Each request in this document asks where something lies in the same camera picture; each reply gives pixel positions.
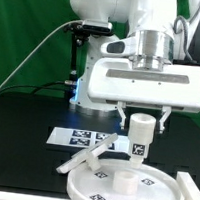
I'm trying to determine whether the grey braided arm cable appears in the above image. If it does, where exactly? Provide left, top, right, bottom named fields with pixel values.
left=168, top=0, right=200, bottom=63

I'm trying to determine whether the green backdrop curtain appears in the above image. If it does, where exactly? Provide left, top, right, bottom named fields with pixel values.
left=0, top=0, right=200, bottom=125

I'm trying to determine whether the white right fence block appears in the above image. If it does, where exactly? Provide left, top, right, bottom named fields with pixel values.
left=176, top=171, right=200, bottom=200

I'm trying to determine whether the white cable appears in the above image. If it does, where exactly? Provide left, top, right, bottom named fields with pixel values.
left=0, top=10, right=84, bottom=109

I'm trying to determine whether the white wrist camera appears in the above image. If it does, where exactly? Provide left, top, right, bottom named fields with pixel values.
left=100, top=37, right=138, bottom=58

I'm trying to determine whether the white round table top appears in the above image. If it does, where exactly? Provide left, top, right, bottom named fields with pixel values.
left=67, top=159, right=184, bottom=200

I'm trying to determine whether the white table base plate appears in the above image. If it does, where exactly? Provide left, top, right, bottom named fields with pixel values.
left=56, top=133, right=118, bottom=174

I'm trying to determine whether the white marker sheet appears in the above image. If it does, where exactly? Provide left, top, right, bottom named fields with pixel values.
left=47, top=127, right=129, bottom=152

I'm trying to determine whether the black camera stand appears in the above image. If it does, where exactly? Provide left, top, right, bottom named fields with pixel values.
left=65, top=34, right=84, bottom=99

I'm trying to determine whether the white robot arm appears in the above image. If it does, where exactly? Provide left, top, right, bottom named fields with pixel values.
left=70, top=0, right=200, bottom=130

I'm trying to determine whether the black cable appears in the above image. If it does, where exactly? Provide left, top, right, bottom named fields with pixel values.
left=0, top=74, right=78, bottom=108

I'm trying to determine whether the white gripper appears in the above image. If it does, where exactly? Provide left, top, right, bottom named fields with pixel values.
left=88, top=57, right=200, bottom=134

